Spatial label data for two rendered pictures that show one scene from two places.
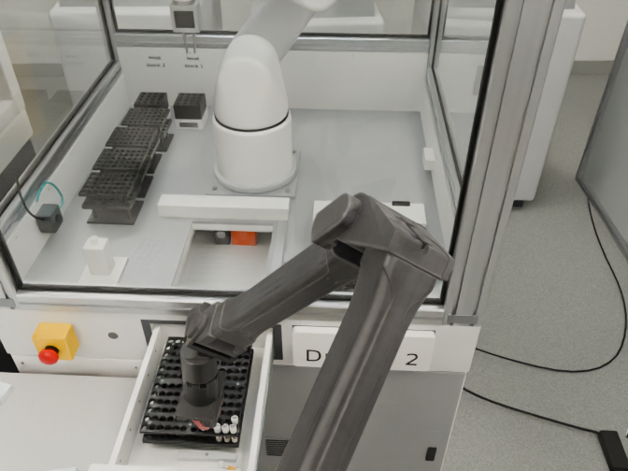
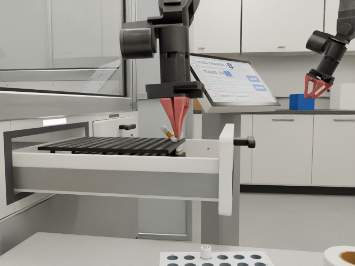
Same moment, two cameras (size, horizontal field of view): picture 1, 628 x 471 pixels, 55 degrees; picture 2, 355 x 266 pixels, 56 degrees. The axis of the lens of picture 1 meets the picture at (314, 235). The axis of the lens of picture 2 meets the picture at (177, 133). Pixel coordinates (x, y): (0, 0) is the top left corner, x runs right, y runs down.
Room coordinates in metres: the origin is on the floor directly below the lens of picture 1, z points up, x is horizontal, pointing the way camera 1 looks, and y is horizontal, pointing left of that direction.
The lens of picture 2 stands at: (0.53, 0.82, 0.97)
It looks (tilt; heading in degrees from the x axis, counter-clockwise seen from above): 5 degrees down; 277
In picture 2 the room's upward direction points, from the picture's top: straight up
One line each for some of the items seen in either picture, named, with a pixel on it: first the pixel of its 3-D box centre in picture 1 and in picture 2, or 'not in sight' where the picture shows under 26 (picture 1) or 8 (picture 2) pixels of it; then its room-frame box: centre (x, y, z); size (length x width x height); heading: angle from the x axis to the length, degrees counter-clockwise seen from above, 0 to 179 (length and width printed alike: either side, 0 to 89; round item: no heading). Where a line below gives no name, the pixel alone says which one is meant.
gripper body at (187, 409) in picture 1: (201, 385); (175, 74); (0.61, 0.19, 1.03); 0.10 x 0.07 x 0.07; 175
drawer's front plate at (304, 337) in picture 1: (362, 349); (117, 138); (0.82, -0.10, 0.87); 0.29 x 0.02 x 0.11; 87
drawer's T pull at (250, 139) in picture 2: not in sight; (243, 141); (0.49, 0.23, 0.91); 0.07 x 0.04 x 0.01; 87
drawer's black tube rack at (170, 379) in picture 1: (202, 392); (119, 159); (0.71, 0.22, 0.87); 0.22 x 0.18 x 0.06; 177
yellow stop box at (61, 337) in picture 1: (55, 342); not in sight; (0.83, 0.54, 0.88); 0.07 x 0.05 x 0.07; 87
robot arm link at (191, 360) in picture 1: (199, 358); (170, 42); (0.62, 0.18, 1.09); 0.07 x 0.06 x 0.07; 4
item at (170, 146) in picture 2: (189, 429); (173, 144); (0.61, 0.22, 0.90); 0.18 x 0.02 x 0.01; 87
